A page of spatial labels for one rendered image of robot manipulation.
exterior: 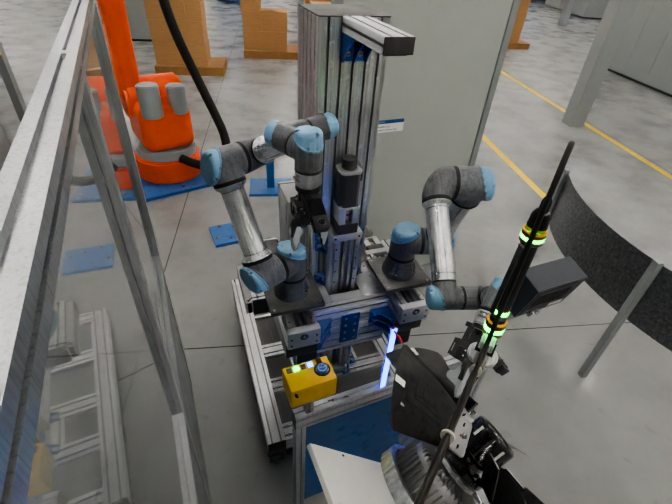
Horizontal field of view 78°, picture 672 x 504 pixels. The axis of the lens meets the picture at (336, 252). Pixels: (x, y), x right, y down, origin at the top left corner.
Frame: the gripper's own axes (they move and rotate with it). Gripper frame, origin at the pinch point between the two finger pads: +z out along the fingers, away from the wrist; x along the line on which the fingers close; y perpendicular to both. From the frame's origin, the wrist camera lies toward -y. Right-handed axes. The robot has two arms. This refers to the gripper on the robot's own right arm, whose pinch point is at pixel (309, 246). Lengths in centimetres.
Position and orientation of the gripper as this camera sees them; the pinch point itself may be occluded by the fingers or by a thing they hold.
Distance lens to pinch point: 125.3
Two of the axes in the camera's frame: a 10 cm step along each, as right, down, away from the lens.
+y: -3.9, -5.8, 7.2
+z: -0.6, 7.9, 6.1
